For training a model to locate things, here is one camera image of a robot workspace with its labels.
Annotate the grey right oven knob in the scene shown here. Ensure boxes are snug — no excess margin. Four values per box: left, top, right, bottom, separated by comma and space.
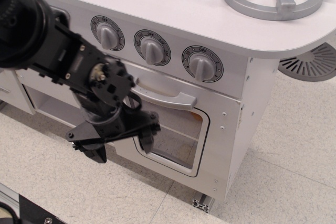
182, 46, 224, 83

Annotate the aluminium rail on floor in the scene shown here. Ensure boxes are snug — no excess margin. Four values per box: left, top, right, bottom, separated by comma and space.
0, 183, 20, 217

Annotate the grey left oven knob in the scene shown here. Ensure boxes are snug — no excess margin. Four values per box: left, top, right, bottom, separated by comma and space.
90, 16, 125, 51

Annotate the grey floor drain grate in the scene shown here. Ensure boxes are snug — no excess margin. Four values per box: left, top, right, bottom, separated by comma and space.
278, 42, 335, 82

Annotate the white toy kitchen cabinet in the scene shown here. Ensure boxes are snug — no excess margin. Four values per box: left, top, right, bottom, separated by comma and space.
1, 0, 335, 193

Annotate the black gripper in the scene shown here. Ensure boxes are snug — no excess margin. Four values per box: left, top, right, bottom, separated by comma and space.
66, 109, 161, 163

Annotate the aluminium extrusion foot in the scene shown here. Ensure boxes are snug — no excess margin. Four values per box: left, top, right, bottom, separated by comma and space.
192, 192, 215, 214

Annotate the white oven door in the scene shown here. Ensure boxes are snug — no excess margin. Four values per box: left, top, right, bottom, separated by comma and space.
114, 62, 241, 201

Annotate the grey oven knob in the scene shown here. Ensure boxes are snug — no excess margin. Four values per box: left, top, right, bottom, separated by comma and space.
90, 16, 125, 51
182, 46, 224, 83
134, 29, 171, 66

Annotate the grey oven door handle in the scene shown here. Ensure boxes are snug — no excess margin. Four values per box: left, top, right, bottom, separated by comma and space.
132, 86, 197, 111

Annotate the black cable on base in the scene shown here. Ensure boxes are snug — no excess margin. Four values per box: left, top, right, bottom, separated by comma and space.
0, 200, 22, 224

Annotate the grey middle oven knob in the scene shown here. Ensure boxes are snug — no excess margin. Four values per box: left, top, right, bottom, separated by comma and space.
134, 29, 171, 66

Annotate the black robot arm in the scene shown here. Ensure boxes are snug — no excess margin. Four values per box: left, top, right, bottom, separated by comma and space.
1, 0, 160, 163

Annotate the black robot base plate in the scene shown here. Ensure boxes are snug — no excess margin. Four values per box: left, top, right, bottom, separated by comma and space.
19, 195, 65, 224

